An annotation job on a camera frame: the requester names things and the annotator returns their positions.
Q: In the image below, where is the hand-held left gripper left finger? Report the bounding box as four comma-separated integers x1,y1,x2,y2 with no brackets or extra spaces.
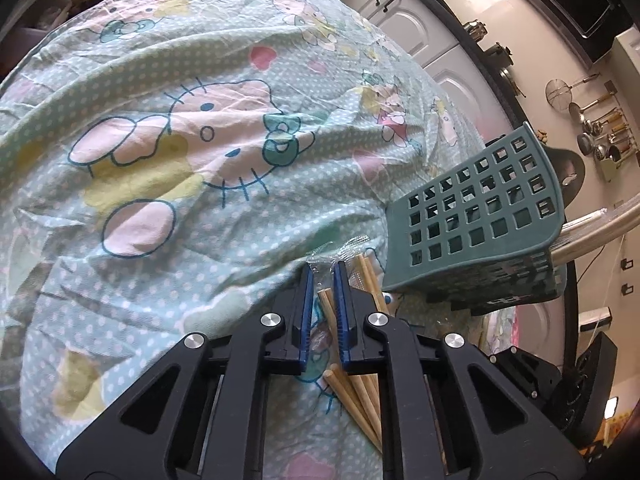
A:
55,262,316,480

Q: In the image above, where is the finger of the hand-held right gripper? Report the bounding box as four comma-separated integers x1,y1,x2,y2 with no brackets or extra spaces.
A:
491,347,561,402

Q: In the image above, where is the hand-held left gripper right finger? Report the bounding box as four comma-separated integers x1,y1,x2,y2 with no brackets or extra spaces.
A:
332,260,586,480

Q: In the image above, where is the light wooden chopstick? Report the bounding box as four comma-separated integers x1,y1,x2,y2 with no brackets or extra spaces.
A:
317,289,346,358

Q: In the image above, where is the green perforated plastic basket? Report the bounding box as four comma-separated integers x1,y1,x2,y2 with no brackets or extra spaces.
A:
382,122,566,316

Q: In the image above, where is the bunch of wooden chopsticks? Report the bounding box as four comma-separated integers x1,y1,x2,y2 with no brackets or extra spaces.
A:
322,255,388,453

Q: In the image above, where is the clear plastic wrapper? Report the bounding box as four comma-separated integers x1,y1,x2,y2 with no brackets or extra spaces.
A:
307,235,375,281

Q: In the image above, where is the row of hanging metal ladles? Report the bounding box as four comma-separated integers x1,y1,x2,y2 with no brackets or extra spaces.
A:
569,100,640,167

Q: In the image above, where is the cartoon cat printed cloth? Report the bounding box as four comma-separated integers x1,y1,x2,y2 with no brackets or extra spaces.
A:
0,0,518,480

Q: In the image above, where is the white kitchen cabinet unit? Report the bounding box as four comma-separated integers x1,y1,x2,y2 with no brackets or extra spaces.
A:
320,0,506,131

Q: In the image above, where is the glass teapot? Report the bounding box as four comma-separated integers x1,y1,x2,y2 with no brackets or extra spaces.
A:
462,19,487,44

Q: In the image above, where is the black stone countertop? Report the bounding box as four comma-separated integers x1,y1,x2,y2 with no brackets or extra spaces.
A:
372,0,581,376

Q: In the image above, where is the black glass range hood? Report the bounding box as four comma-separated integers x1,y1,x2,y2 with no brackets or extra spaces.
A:
485,0,632,63

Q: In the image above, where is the wire mesh strainer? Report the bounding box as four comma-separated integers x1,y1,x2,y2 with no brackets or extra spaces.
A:
545,74,599,109

